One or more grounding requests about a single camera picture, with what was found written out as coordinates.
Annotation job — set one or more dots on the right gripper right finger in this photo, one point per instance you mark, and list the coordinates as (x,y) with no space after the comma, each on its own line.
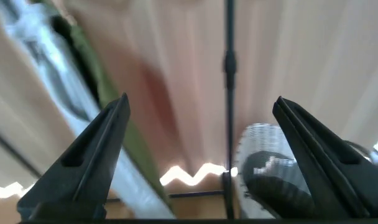
(338,168)

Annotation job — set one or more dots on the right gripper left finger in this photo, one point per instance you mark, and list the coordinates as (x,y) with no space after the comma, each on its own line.
(67,183)

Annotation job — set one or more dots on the green long-sleeved shirt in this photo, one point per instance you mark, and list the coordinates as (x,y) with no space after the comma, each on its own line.
(95,71)

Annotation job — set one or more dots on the pale grey shorts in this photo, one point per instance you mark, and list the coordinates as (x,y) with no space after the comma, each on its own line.
(52,68)

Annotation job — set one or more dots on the white laundry basket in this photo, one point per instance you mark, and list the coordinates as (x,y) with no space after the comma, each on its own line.
(270,174)

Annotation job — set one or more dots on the black clothes rack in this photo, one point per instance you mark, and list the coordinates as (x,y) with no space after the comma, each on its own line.
(229,68)

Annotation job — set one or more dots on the beige curtain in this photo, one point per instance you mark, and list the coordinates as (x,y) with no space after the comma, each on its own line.
(301,62)

